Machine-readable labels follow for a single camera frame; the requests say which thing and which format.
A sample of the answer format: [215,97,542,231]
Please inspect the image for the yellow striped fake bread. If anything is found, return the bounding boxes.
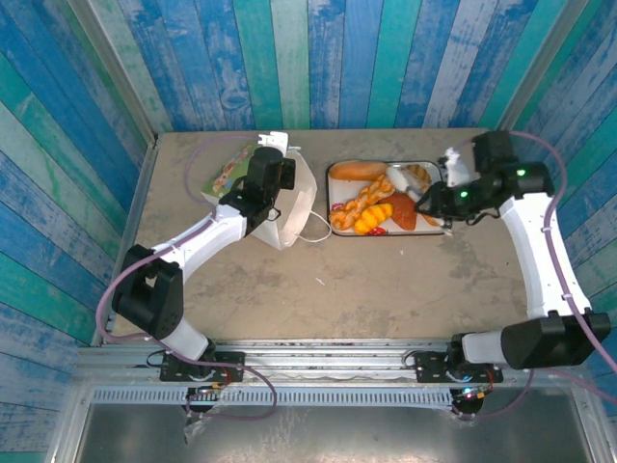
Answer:
[353,202,395,236]

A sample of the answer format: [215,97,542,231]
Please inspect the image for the white strawberry print tray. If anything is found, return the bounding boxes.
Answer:
[326,160,447,237]

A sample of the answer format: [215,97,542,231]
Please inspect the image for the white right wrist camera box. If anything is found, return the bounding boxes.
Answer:
[440,146,472,190]

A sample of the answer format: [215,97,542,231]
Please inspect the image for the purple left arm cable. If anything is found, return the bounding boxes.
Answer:
[94,134,280,422]

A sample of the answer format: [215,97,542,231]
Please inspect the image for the aluminium table side rail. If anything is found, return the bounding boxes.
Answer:
[90,139,160,347]

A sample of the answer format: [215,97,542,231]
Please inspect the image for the aluminium corner post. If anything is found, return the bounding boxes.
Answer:
[496,0,590,136]
[66,0,159,147]

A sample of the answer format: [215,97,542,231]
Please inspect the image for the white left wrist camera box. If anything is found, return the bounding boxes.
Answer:
[256,131,290,156]

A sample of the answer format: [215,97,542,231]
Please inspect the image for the clear plastic scrap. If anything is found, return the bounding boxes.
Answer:
[181,414,213,445]

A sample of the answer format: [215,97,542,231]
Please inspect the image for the white paper bag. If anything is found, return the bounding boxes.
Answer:
[200,144,334,252]

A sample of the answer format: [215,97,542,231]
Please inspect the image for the aluminium mounting rail frame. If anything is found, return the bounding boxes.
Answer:
[71,339,587,387]

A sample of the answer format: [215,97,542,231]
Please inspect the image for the long fake baguette loaf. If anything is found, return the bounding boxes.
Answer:
[329,159,390,182]

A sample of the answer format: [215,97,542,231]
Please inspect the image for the brown fake bread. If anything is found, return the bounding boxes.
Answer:
[380,191,419,232]

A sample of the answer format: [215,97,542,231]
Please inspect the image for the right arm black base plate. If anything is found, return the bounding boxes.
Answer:
[413,350,504,385]

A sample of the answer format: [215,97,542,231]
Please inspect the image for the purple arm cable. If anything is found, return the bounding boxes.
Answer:
[450,128,617,422]
[94,134,280,422]

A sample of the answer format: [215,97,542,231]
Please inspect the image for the braided fake bread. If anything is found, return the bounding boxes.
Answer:
[329,174,396,232]

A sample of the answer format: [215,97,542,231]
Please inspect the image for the round striped fake bun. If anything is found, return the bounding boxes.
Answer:
[403,163,433,192]

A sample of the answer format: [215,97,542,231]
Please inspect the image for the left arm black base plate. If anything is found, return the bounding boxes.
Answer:
[159,350,246,384]

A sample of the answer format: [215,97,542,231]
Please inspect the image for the grey slotted cable duct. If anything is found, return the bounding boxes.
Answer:
[90,387,457,407]

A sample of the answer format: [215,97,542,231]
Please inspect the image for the grey metal sheet panel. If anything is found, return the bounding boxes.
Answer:
[45,402,617,463]

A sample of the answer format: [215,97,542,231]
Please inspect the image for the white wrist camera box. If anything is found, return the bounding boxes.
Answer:
[256,131,290,156]
[440,146,472,190]

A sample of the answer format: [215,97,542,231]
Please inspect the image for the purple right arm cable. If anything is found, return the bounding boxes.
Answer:
[450,128,617,422]

